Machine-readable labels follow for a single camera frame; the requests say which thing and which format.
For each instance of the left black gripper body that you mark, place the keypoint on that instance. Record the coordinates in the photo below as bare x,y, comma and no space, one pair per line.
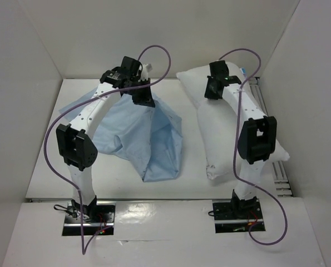
139,96

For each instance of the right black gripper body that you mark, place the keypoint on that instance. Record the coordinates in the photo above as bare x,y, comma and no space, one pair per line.
210,90

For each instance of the white pillow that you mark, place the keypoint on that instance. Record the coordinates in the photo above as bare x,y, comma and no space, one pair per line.
217,123

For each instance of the light blue pillowcase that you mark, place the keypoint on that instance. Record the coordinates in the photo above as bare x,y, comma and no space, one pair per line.
150,138

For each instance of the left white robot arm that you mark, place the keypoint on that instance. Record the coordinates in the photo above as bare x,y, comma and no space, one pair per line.
74,140

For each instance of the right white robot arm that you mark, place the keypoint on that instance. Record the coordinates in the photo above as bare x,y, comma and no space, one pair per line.
239,138

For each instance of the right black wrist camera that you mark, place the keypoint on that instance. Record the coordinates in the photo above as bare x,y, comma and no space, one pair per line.
219,69

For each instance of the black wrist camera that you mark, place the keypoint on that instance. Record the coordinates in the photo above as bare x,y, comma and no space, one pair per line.
134,69
219,69

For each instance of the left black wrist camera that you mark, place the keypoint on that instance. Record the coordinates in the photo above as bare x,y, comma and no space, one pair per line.
134,69

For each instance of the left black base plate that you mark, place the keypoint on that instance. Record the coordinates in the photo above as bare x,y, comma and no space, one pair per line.
102,222

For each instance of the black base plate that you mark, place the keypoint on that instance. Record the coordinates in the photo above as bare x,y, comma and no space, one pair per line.
225,221
102,222

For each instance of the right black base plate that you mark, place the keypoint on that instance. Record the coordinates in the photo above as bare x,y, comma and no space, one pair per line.
225,221

